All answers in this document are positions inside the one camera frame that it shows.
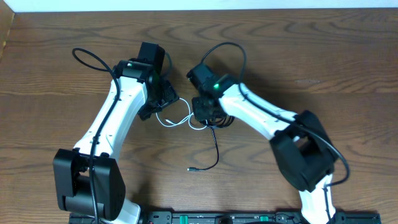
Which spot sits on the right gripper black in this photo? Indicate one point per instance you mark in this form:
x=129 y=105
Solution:
x=198 y=112

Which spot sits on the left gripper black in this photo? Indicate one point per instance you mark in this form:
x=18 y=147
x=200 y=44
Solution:
x=171 y=96

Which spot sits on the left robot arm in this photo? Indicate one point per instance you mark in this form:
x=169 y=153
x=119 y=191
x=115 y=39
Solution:
x=89 y=184

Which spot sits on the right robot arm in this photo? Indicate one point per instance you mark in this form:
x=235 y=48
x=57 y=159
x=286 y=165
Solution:
x=303 y=152

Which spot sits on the cardboard box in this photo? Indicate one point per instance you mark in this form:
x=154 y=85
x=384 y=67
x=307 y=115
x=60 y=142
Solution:
x=7 y=18

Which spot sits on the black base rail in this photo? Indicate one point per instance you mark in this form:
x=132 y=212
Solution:
x=167 y=217

